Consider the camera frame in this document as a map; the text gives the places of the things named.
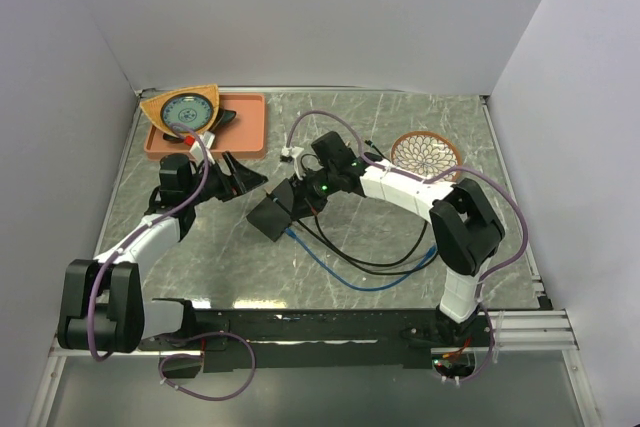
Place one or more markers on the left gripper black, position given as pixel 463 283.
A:
pixel 240 181

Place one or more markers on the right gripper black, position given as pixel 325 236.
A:
pixel 305 204

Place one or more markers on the black network switch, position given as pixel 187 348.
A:
pixel 270 218

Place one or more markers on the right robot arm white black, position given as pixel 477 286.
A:
pixel 467 231

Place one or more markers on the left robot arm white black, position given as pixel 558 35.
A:
pixel 102 307

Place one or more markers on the salmon pink tray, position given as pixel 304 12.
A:
pixel 245 137

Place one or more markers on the black dish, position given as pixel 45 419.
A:
pixel 224 117

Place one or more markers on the blue patterned round plate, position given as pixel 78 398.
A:
pixel 190 109

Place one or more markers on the flower patterned brown bowl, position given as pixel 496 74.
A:
pixel 424 153

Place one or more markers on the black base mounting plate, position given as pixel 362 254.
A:
pixel 409 338

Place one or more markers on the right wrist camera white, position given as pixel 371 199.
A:
pixel 293 155

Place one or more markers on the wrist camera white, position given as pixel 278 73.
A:
pixel 293 155
pixel 200 146

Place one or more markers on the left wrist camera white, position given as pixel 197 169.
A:
pixel 200 146

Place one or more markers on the aluminium rail frame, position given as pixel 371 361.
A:
pixel 464 120

